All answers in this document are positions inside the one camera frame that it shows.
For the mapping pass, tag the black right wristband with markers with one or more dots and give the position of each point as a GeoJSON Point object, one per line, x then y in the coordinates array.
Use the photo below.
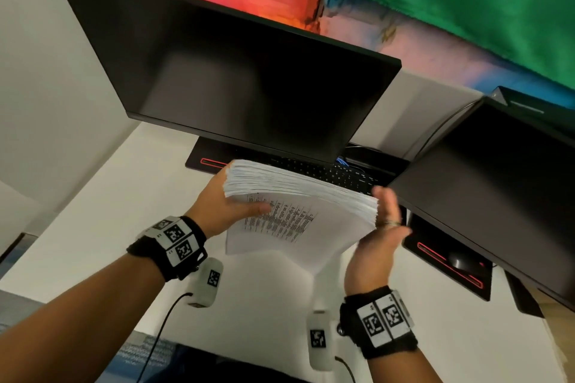
{"type": "Point", "coordinates": [391, 349]}

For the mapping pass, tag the person's left hand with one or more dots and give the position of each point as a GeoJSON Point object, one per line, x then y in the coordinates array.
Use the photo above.
{"type": "Point", "coordinates": [215, 212]}

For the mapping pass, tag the person's dark trousers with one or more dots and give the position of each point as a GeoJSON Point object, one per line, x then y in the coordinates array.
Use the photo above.
{"type": "Point", "coordinates": [224, 369]}

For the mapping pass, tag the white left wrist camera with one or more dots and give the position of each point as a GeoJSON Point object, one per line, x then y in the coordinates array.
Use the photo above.
{"type": "Point", "coordinates": [202, 295]}

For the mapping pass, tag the white table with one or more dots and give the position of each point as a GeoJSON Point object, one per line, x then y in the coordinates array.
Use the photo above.
{"type": "Point", "coordinates": [112, 216]}

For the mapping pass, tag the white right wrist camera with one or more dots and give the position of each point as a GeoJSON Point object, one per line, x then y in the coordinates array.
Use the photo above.
{"type": "Point", "coordinates": [321, 358]}

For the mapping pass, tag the black flat device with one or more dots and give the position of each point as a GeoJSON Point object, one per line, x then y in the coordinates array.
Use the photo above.
{"type": "Point", "coordinates": [523, 297]}

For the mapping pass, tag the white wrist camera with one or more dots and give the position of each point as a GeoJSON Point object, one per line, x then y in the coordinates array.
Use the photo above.
{"type": "Point", "coordinates": [202, 295]}
{"type": "Point", "coordinates": [321, 358]}

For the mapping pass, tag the stack of white printed papers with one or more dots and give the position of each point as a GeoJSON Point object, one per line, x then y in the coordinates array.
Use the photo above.
{"type": "Point", "coordinates": [305, 198]}

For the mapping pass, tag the black red-striped monitor base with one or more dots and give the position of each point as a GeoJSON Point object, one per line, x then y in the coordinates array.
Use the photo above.
{"type": "Point", "coordinates": [202, 151]}

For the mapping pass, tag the dark grey box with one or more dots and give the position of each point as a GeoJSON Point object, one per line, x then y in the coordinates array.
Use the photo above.
{"type": "Point", "coordinates": [534, 104]}

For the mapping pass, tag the person's right hand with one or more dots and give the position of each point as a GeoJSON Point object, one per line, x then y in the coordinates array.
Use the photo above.
{"type": "Point", "coordinates": [373, 257]}

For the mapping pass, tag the black left wristband with markers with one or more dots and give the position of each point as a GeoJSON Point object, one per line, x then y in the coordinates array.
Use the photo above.
{"type": "Point", "coordinates": [143, 250]}

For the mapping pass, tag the grey desk divider panel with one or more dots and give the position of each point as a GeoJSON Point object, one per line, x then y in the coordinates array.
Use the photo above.
{"type": "Point", "coordinates": [413, 113]}

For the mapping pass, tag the black mouse pad red trim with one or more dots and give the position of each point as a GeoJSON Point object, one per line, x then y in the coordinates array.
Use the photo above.
{"type": "Point", "coordinates": [422, 234]}

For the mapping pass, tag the black computer mouse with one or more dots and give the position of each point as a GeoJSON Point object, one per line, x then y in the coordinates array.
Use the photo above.
{"type": "Point", "coordinates": [462, 261]}

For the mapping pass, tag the person's left forearm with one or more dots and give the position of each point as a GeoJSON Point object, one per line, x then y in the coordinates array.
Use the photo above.
{"type": "Point", "coordinates": [76, 329]}

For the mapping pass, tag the person's right forearm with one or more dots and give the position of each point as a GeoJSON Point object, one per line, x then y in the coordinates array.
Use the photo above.
{"type": "Point", "coordinates": [404, 369]}

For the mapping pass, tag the black keyboard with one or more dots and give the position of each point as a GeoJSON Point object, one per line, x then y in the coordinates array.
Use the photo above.
{"type": "Point", "coordinates": [332, 174]}

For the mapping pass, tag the black computer monitor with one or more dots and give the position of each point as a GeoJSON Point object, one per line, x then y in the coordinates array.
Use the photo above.
{"type": "Point", "coordinates": [224, 64]}
{"type": "Point", "coordinates": [494, 189]}

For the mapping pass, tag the black wristband with markers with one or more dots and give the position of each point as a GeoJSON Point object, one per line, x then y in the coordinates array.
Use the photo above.
{"type": "Point", "coordinates": [143, 250]}
{"type": "Point", "coordinates": [391, 349]}

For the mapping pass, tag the glossy black box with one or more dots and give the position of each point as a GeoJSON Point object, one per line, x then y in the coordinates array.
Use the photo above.
{"type": "Point", "coordinates": [377, 158]}

